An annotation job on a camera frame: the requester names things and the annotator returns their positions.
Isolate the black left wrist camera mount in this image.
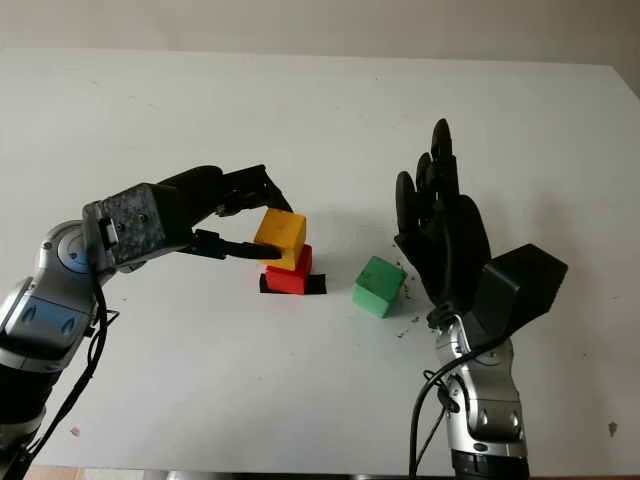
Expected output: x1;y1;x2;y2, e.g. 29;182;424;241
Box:
81;182;195;274

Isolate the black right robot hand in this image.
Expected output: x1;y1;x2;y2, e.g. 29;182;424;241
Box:
393;118;493;322

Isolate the green wooden block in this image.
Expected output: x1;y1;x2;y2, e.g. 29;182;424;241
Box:
350;255;408;320

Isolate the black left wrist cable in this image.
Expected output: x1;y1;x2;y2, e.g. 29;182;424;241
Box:
18;269;122;469

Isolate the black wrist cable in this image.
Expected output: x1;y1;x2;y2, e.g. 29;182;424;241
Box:
18;269;122;469
408;339;497;480

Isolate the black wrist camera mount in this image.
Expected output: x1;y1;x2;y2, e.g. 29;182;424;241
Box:
466;243;570;352
81;182;195;274

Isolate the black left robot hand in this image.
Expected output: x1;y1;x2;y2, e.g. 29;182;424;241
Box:
149;164;296;262

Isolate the black tape strip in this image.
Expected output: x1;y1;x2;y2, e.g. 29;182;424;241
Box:
257;272;328;297

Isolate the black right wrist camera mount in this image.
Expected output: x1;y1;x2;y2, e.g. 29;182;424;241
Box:
466;243;570;352

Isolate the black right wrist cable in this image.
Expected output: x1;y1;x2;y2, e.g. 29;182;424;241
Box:
408;339;497;480

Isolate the yellow wooden block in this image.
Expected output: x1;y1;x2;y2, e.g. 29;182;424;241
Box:
253;207;308;273

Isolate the red wooden block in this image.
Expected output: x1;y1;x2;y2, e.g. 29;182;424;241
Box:
263;244;314;297

